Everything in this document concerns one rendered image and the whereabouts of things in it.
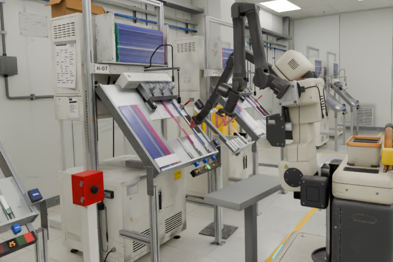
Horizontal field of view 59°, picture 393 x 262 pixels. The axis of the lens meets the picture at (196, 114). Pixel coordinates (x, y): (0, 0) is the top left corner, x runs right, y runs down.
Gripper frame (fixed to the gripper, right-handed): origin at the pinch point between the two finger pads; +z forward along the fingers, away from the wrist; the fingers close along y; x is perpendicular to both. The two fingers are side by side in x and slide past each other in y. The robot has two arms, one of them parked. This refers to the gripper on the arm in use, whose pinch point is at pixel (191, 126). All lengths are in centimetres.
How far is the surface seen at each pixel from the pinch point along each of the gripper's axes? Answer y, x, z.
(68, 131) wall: -24, -108, 143
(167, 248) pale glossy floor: 15, 58, 72
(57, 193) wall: -6, -61, 185
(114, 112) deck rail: 60, -23, 3
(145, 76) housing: 19.8, -45.4, -6.9
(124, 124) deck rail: 60, -12, 1
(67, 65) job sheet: 60, -75, 13
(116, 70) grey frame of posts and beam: 44, -52, -5
